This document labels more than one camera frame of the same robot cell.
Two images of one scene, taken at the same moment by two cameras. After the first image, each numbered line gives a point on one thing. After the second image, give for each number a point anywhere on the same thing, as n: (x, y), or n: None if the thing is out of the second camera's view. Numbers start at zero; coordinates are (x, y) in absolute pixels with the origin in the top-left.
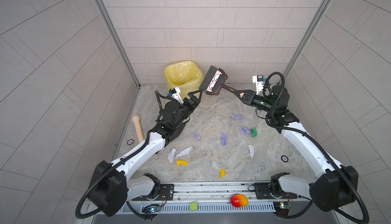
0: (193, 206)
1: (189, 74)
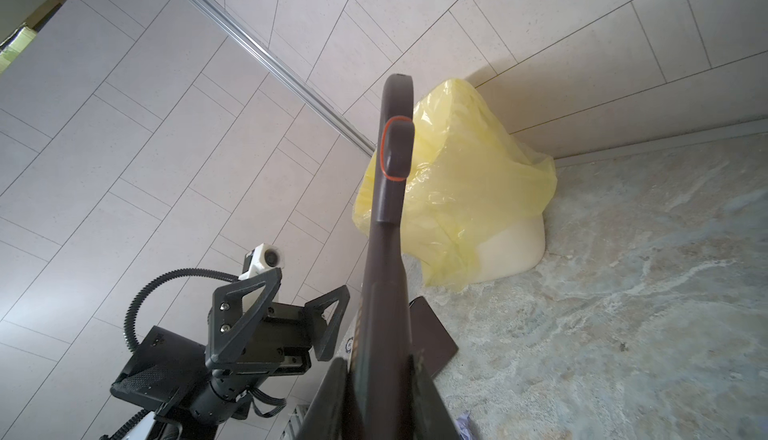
0: None
1: (478, 193)
